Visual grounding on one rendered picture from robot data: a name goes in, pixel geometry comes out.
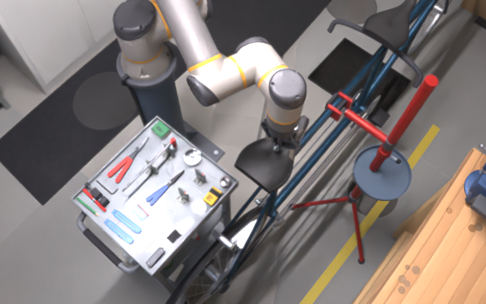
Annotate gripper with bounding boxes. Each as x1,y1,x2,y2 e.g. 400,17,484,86
261,115,311,152

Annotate blue tandem bicycle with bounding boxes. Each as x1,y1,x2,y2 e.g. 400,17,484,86
165,0,453,304

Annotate black bicycle saddle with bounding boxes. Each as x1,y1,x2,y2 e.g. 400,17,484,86
363,0,418,49
234,138,295,194

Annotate black hex key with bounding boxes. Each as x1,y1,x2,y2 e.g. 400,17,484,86
95,179,119,195

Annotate black tool holder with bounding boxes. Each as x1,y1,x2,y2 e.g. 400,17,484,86
84,182,111,208

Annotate small black floor mat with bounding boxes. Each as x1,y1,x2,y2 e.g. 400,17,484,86
308,37,412,128

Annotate yellow black meter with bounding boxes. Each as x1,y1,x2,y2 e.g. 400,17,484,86
202,186,224,207

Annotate round silver tin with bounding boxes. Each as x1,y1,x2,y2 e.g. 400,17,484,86
182,148,203,167

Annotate blue round tool tray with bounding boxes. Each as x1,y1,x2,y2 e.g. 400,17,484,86
352,144,413,202

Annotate white round disc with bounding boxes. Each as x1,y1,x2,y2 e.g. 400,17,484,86
189,198,208,216

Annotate red bicycle repair stand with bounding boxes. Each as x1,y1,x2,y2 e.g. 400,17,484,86
290,74,440,265

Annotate green square box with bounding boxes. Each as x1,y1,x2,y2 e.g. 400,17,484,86
150,121,172,139

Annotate silver pump with red end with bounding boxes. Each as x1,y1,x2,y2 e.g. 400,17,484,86
121,137,179,193

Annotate long silver rod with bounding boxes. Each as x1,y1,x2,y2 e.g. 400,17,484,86
125,171,156,199

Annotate grey metal tool cart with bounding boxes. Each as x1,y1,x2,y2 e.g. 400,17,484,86
71,116,240,293

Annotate white card with red edge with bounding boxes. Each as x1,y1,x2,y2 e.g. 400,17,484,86
132,204,150,221

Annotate grey rectangular block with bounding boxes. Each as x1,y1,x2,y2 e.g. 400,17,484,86
145,247,166,269

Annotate blue tyre lever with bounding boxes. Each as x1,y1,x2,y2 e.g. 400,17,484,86
111,208,143,235
103,218,135,246

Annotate wooden workbench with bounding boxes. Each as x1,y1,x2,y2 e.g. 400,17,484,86
352,147,486,304

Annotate red screwdriver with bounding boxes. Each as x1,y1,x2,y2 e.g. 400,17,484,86
82,187,108,213

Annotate green pencil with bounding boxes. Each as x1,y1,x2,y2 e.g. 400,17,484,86
75,196,100,218

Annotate large black floor mat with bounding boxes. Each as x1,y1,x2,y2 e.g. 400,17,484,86
0,0,332,207

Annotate white cupboard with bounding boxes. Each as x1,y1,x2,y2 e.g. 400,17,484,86
0,0,137,95

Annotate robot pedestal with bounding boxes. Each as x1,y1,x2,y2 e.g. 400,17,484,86
116,54,226,162

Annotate blue handled pliers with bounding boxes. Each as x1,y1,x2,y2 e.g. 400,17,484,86
145,169,186,207

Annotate black curved handlebar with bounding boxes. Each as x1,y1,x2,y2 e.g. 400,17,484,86
327,18,425,89

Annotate red handled pliers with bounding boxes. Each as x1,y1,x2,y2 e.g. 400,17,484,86
106,136,150,185

